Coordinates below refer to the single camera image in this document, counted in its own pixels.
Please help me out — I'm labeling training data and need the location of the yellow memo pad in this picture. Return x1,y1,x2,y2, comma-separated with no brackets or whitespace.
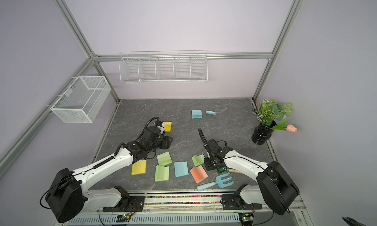
131,160,147,175
163,121,172,132

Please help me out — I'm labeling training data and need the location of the light blue memo pad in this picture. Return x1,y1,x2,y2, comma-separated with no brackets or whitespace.
174,162,189,177
191,110,203,119

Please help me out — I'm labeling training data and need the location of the white wire basket left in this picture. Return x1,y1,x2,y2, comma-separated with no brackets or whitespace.
50,76,111,123

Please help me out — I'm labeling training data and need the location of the pink artificial tulip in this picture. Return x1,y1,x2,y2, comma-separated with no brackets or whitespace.
270,121,298,133

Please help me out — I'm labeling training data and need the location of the white wire shelf basket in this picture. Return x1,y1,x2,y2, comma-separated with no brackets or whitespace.
119,51,208,83

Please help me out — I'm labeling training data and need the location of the light blue memo pad front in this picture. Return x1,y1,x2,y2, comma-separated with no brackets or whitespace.
174,162,189,177

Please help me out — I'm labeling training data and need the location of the light green memo pad middle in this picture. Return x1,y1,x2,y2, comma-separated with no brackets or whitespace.
157,152,172,166

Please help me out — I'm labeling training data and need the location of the light green memo pad front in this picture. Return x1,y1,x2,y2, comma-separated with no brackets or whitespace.
155,165,169,182

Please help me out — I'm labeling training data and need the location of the yellow memo pad near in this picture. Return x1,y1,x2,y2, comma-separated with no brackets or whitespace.
131,160,147,175

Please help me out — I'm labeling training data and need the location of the yellow memo pad far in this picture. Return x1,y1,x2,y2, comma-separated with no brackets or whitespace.
163,121,172,132

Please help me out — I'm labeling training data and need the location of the black plant pot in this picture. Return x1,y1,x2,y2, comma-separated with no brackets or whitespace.
251,121,277,145

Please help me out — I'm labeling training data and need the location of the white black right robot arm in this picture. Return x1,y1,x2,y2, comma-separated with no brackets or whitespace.
203,139,299,215

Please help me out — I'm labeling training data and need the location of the light green memo pad small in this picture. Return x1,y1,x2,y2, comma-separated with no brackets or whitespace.
192,154,205,167

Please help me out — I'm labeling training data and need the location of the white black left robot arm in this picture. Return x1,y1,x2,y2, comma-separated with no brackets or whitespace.
41,117,173,223

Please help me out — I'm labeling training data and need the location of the torn light blue page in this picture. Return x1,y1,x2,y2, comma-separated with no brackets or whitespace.
205,110,216,116

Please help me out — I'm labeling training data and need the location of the salmon memo pad front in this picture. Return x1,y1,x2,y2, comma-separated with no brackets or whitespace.
190,165,208,184

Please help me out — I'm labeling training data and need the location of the green toy rake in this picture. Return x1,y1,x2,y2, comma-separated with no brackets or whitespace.
218,167,242,175

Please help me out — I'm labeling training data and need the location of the light blue toy fork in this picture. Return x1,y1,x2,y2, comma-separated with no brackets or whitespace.
196,172,234,191

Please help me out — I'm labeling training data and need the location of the green artificial plant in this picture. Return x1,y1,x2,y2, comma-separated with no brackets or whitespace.
252,99,293,128

